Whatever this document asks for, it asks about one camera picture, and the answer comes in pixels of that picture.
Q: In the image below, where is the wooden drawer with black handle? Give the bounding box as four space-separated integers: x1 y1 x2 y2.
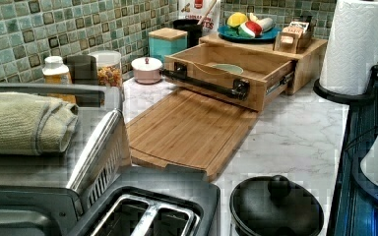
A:
161 43 296 111

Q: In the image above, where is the wooden drawer cabinet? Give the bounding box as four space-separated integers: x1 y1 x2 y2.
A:
199 33 327 94

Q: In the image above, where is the bamboo cutting board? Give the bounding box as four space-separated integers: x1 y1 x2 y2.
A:
127 88 259 181

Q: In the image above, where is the pink pot with white lid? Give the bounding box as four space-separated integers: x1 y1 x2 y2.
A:
131 57 162 85

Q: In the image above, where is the green ceramic bowl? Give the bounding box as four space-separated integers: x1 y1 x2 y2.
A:
213 64 243 75

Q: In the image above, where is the teal canister with wooden lid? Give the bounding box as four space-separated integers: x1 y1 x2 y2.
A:
149 28 188 62

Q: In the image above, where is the black utensil holder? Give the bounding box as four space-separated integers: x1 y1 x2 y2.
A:
172 19 203 47

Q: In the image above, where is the blue plate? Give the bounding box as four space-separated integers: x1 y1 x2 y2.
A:
217 25 283 42

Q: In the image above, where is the glass jar with cereal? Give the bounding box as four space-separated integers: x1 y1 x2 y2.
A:
90 50 122 88

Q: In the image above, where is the black two-slot toaster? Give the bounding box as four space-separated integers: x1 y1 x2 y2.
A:
66 164 221 236

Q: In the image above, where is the plush watermelon slice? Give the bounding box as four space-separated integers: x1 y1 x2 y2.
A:
237 21 262 38

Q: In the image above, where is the oats cardboard canister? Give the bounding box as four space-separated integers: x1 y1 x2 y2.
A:
177 0 221 34

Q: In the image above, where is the wooden spoon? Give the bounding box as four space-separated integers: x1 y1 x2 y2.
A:
197 0 217 26

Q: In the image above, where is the dark metal cup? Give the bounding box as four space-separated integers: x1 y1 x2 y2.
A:
63 54 100 108

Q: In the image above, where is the plush white vegetable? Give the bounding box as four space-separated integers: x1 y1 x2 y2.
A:
248 13 274 32

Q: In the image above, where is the wooden tea box holder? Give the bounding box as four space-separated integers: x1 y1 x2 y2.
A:
273 27 313 54

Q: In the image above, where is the tea bag box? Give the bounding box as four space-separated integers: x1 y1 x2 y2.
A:
289 21 309 33

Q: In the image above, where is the orange bottle with white cap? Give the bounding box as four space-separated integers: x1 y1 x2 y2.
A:
41 55 77 105

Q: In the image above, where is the black paper towel holder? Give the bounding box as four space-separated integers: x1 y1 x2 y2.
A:
313 65 378 106

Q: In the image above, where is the folded green towel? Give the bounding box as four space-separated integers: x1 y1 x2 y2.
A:
0 92 78 155

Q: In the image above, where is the silver toaster oven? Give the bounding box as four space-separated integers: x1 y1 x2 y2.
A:
0 84 131 236

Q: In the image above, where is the paper towel roll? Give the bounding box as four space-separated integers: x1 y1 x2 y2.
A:
320 0 378 95

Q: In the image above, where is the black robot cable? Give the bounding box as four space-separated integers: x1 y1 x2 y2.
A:
343 124 378 153

